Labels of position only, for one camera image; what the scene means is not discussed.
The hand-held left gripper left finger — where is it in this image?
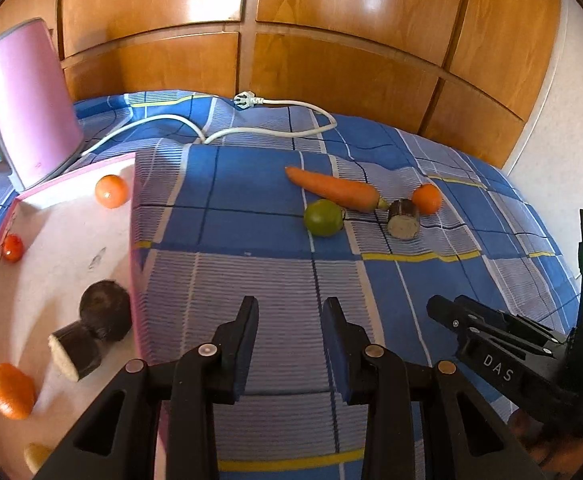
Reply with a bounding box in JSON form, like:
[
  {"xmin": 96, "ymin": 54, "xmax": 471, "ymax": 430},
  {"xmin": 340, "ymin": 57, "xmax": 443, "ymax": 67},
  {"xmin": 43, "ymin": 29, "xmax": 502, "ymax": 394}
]
[{"xmin": 34, "ymin": 296, "xmax": 260, "ymax": 480}]

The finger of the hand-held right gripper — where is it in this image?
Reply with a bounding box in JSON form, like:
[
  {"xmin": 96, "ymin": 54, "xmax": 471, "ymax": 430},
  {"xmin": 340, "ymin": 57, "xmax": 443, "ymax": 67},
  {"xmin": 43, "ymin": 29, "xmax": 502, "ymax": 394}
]
[
  {"xmin": 454, "ymin": 297, "xmax": 567, "ymax": 356},
  {"xmin": 427, "ymin": 295, "xmax": 572, "ymax": 411}
]

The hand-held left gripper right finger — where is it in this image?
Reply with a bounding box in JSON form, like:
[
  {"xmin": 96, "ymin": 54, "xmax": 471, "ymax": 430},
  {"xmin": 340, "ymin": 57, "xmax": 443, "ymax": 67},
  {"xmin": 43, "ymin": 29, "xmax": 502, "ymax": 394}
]
[{"xmin": 321, "ymin": 297, "xmax": 547, "ymax": 480}]

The green lime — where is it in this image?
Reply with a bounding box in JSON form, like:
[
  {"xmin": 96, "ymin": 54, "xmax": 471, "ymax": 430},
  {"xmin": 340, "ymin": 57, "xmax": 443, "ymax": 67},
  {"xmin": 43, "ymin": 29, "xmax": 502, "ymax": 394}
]
[{"xmin": 304, "ymin": 199, "xmax": 345, "ymax": 237}]

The dark round fruit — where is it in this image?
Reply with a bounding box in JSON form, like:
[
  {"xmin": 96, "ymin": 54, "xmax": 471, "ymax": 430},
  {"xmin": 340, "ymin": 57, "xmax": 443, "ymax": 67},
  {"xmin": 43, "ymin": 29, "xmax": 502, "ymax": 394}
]
[{"xmin": 78, "ymin": 281, "xmax": 133, "ymax": 343}]

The orange mandarin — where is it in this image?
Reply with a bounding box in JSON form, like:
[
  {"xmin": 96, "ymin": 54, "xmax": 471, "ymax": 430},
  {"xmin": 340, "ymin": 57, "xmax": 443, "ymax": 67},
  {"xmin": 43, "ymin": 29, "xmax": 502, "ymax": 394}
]
[
  {"xmin": 411, "ymin": 182, "xmax": 443, "ymax": 216},
  {"xmin": 94, "ymin": 175, "xmax": 127, "ymax": 208}
]

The dark cut fruit piece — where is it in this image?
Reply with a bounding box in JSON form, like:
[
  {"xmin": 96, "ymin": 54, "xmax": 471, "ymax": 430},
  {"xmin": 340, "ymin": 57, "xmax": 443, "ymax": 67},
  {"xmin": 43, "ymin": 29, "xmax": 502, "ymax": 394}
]
[
  {"xmin": 386, "ymin": 199, "xmax": 421, "ymax": 240},
  {"xmin": 48, "ymin": 322, "xmax": 103, "ymax": 382}
]

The orange carrot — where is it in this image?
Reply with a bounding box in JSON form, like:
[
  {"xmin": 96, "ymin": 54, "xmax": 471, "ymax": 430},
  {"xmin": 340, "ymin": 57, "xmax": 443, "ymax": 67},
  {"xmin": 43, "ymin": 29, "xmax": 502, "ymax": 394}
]
[{"xmin": 284, "ymin": 165, "xmax": 389, "ymax": 212}]

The pink-rimmed white tray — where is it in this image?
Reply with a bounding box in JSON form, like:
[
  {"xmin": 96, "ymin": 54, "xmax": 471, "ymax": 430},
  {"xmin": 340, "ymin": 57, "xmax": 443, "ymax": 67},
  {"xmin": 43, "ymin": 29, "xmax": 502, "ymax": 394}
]
[{"xmin": 0, "ymin": 152, "xmax": 172, "ymax": 480}]

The small yellow round fruit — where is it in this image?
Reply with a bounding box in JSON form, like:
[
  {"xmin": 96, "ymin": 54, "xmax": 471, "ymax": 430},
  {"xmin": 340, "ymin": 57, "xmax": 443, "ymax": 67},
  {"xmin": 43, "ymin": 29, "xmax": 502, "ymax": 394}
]
[{"xmin": 24, "ymin": 442, "xmax": 54, "ymax": 475}]

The large orange with stem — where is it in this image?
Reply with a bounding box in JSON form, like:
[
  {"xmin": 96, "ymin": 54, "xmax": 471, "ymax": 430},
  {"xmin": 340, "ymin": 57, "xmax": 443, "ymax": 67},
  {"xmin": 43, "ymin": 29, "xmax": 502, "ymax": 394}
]
[{"xmin": 0, "ymin": 362, "xmax": 37, "ymax": 421}]

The red tomato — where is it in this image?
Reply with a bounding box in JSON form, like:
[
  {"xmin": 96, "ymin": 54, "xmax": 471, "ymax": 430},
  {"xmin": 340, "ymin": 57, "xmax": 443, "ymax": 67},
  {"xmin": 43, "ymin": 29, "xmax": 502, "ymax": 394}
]
[{"xmin": 2, "ymin": 234, "xmax": 24, "ymax": 262}]

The blue plaid tablecloth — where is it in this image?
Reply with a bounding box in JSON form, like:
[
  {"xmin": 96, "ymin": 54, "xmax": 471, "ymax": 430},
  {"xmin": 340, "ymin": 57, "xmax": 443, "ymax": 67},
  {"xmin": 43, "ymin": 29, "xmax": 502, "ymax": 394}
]
[{"xmin": 0, "ymin": 91, "xmax": 583, "ymax": 480}]

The wooden panelled wardrobe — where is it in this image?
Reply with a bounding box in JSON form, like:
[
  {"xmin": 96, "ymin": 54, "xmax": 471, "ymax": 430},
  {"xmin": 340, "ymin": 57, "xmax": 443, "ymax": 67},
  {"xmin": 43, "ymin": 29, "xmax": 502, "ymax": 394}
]
[{"xmin": 0, "ymin": 0, "xmax": 565, "ymax": 171}]

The pink electric kettle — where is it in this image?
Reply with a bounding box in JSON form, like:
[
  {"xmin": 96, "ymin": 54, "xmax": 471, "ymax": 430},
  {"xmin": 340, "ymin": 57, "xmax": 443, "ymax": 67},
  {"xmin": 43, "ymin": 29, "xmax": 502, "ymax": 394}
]
[{"xmin": 0, "ymin": 17, "xmax": 84, "ymax": 193}]

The white power cord with plug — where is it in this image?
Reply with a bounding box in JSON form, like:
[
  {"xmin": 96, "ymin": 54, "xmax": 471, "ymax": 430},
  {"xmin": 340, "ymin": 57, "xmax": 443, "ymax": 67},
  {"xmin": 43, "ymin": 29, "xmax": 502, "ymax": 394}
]
[{"xmin": 81, "ymin": 91, "xmax": 338, "ymax": 157}]

